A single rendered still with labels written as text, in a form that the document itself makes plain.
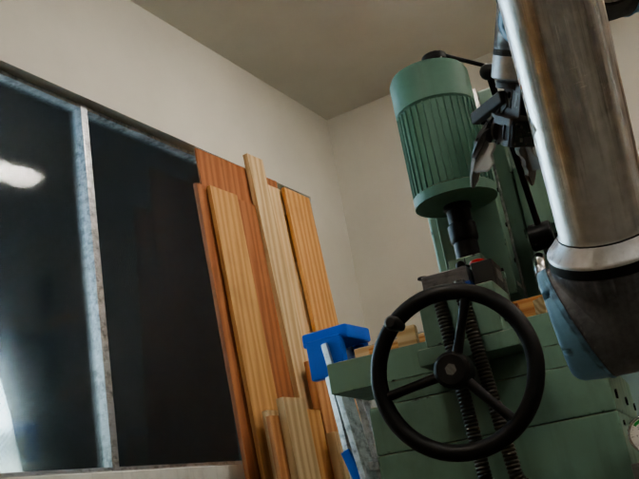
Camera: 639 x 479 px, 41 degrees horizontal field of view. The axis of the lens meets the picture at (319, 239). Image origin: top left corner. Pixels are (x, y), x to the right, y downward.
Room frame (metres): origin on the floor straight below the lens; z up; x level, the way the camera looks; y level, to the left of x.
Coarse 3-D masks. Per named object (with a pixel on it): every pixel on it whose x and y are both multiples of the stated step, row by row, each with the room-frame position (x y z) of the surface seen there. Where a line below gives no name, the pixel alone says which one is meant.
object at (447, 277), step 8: (472, 264) 1.52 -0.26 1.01; (480, 264) 1.51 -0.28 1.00; (488, 264) 1.51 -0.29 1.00; (496, 264) 1.54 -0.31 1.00; (440, 272) 1.51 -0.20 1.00; (448, 272) 1.50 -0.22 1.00; (456, 272) 1.50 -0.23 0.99; (464, 272) 1.49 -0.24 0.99; (472, 272) 1.52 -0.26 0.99; (480, 272) 1.51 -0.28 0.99; (488, 272) 1.51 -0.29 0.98; (496, 272) 1.52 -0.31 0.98; (424, 280) 1.52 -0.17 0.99; (432, 280) 1.51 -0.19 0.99; (440, 280) 1.51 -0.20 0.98; (448, 280) 1.50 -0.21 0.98; (472, 280) 1.51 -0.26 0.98; (480, 280) 1.51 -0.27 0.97; (488, 280) 1.51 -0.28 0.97; (496, 280) 1.50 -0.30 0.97; (424, 288) 1.52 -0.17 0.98; (504, 288) 1.56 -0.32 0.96
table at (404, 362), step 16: (544, 320) 1.53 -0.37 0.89; (496, 336) 1.47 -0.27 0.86; (512, 336) 1.46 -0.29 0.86; (544, 336) 1.54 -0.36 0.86; (400, 352) 1.63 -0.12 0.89; (416, 352) 1.52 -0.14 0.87; (432, 352) 1.51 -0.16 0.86; (464, 352) 1.49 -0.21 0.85; (496, 352) 1.50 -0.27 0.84; (512, 352) 1.53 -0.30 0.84; (336, 368) 1.68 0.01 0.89; (352, 368) 1.66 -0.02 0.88; (368, 368) 1.65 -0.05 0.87; (400, 368) 1.63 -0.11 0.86; (416, 368) 1.62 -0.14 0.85; (432, 368) 1.56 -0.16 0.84; (336, 384) 1.68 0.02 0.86; (352, 384) 1.67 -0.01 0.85; (368, 384) 1.66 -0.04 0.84; (368, 400) 1.87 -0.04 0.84
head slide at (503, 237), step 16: (480, 208) 1.80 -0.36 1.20; (496, 208) 1.79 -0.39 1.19; (448, 224) 1.83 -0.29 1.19; (480, 224) 1.81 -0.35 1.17; (496, 224) 1.80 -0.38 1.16; (448, 240) 1.83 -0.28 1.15; (480, 240) 1.81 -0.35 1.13; (496, 240) 1.80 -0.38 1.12; (448, 256) 1.84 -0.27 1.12; (496, 256) 1.80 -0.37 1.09; (512, 256) 1.83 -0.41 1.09; (512, 272) 1.79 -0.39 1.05; (512, 288) 1.80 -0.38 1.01
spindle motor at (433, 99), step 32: (416, 64) 1.66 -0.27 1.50; (448, 64) 1.66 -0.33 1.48; (416, 96) 1.66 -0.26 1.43; (448, 96) 1.66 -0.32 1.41; (416, 128) 1.68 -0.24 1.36; (448, 128) 1.65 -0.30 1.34; (480, 128) 1.70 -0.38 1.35; (416, 160) 1.69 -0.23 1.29; (448, 160) 1.65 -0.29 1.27; (416, 192) 1.70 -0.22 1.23; (448, 192) 1.66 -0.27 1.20; (480, 192) 1.68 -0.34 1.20
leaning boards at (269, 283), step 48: (240, 192) 3.39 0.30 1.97; (288, 192) 3.67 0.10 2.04; (240, 240) 3.22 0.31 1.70; (288, 240) 3.64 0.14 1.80; (240, 288) 3.16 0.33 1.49; (288, 288) 3.50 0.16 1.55; (240, 336) 3.10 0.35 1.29; (288, 336) 3.42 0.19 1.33; (240, 384) 3.10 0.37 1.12; (288, 384) 3.40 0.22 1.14; (240, 432) 3.06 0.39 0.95; (288, 432) 3.04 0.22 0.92; (336, 432) 3.24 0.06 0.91
